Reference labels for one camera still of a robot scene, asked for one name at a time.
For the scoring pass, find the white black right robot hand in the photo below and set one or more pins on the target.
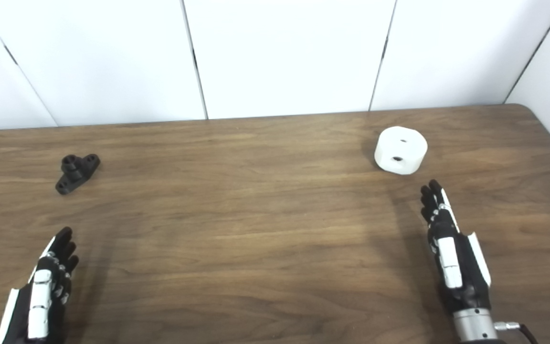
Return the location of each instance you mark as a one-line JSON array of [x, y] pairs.
[[449, 263]]

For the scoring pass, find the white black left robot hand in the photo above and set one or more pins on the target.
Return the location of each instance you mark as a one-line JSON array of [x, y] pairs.
[[41, 296]]

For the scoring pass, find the round white cylinder piece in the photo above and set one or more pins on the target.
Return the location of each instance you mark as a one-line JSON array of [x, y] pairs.
[[401, 148]]

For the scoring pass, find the black flanged holder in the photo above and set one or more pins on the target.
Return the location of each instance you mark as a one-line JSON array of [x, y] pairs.
[[75, 173]]

